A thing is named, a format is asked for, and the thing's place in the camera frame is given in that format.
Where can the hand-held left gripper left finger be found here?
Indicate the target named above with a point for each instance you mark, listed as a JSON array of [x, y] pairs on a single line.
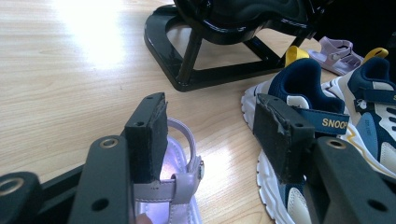
[[144, 149]]

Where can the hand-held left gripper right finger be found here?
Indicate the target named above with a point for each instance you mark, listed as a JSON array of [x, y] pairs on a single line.
[[280, 146]]

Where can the navy and white sneaker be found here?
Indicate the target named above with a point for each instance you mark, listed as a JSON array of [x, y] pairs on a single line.
[[373, 124], [299, 81]]

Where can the black shoe rack red top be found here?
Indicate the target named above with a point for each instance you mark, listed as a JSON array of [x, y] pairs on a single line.
[[186, 62]]

